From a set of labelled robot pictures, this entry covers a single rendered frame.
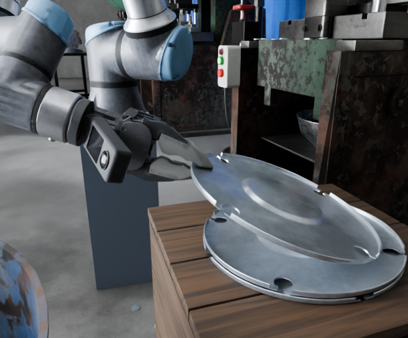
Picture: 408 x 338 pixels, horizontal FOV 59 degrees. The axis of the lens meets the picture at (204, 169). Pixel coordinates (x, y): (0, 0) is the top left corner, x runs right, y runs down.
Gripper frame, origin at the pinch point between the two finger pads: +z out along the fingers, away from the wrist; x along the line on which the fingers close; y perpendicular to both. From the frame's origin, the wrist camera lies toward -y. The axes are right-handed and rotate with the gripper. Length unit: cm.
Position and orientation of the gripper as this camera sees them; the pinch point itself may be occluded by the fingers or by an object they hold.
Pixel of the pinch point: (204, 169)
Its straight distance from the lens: 53.9
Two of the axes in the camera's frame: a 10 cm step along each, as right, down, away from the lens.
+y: 0.0, -3.3, 9.4
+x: -3.4, 8.9, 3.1
